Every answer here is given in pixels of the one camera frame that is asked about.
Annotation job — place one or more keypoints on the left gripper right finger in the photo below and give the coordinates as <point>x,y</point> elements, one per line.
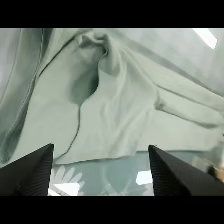
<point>176,176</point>

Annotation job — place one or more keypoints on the pale green T-shirt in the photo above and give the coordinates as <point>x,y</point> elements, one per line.
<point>113,100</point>

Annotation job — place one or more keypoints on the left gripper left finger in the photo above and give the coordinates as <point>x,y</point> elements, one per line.
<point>28,173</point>

